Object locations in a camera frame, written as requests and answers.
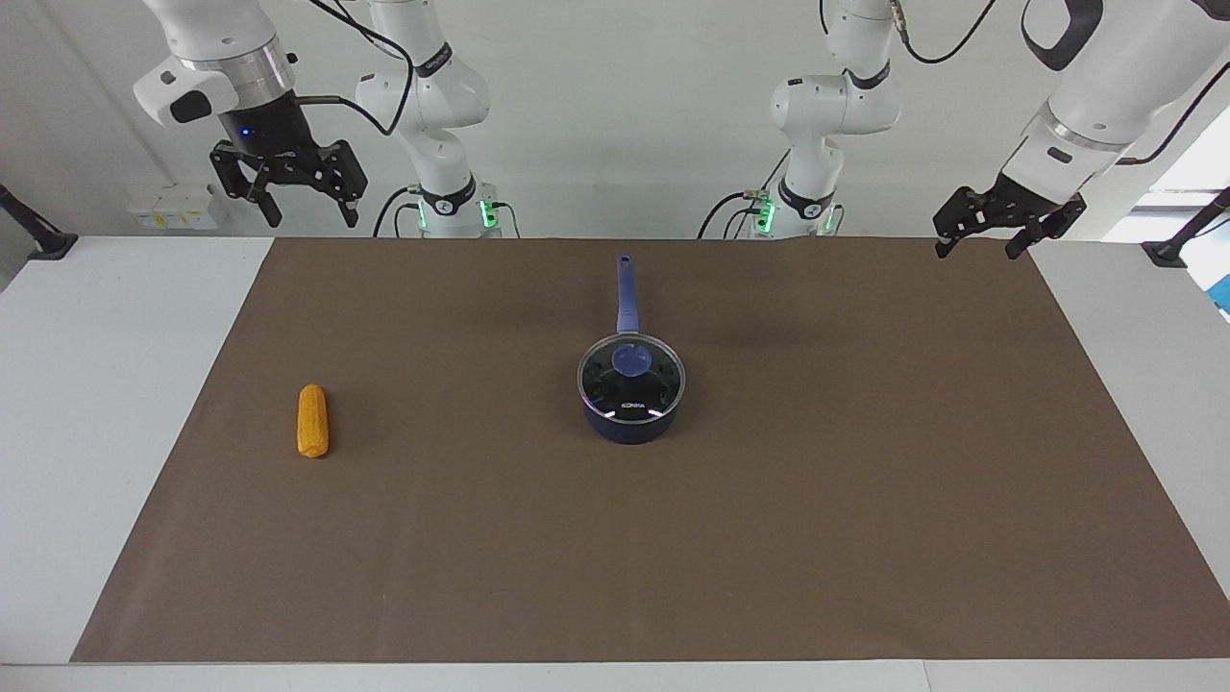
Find white wall socket box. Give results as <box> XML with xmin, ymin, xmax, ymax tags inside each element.
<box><xmin>127</xmin><ymin>183</ymin><xmax>222</xmax><ymax>232</ymax></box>

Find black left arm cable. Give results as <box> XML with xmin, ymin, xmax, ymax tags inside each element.
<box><xmin>820</xmin><ymin>0</ymin><xmax>1230</xmax><ymax>166</ymax></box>

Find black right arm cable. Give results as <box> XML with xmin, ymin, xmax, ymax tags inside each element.
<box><xmin>288</xmin><ymin>0</ymin><xmax>419</xmax><ymax>137</ymax></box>

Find brown table mat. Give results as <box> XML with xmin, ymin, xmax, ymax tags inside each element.
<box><xmin>69</xmin><ymin>237</ymin><xmax>1230</xmax><ymax>664</ymax></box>

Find dark blue saucepan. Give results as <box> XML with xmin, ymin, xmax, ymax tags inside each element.
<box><xmin>577</xmin><ymin>254</ymin><xmax>687</xmax><ymax>446</ymax></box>

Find yellow corn cob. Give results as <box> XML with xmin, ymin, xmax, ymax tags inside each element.
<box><xmin>296</xmin><ymin>383</ymin><xmax>331</xmax><ymax>459</ymax></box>

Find black right base cables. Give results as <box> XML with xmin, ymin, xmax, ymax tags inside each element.
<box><xmin>372</xmin><ymin>185</ymin><xmax>523</xmax><ymax>239</ymax></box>

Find black base cables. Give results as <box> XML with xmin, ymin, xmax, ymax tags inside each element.
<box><xmin>697</xmin><ymin>190</ymin><xmax>772</xmax><ymax>239</ymax></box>
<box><xmin>372</xmin><ymin>185</ymin><xmax>523</xmax><ymax>239</ymax></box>

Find black left base cables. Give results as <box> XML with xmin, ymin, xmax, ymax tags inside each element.
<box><xmin>697</xmin><ymin>190</ymin><xmax>772</xmax><ymax>239</ymax></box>

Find black clamp mount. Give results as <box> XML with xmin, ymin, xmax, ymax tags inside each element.
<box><xmin>1142</xmin><ymin>187</ymin><xmax>1230</xmax><ymax>268</ymax></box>
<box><xmin>0</xmin><ymin>183</ymin><xmax>80</xmax><ymax>262</ymax></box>

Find glass lid blue knob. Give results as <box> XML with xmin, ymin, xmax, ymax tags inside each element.
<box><xmin>578</xmin><ymin>333</ymin><xmax>686</xmax><ymax>422</ymax></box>

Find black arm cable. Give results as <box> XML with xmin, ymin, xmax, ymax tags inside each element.
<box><xmin>820</xmin><ymin>0</ymin><xmax>1230</xmax><ymax>166</ymax></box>
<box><xmin>288</xmin><ymin>0</ymin><xmax>419</xmax><ymax>137</ymax></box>

